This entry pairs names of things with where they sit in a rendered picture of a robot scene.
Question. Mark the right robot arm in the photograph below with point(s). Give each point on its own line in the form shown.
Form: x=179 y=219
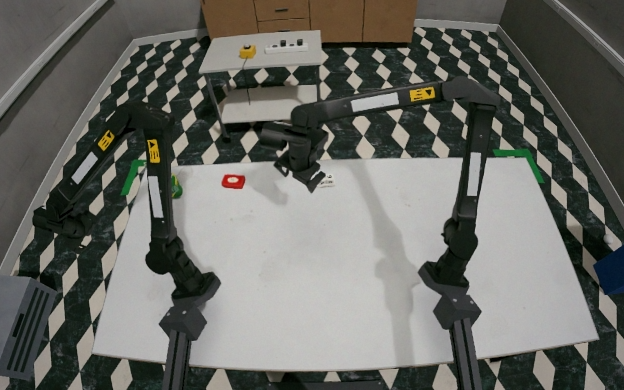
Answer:
x=459 y=232

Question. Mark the green and yellow drink can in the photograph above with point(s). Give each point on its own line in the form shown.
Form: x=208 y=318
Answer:
x=176 y=187

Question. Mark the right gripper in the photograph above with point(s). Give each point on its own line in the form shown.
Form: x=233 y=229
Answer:
x=300 y=171

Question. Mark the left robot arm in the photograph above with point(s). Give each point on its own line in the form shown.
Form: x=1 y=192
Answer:
x=163 y=255

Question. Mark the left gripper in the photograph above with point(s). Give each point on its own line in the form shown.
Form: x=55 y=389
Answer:
x=84 y=228

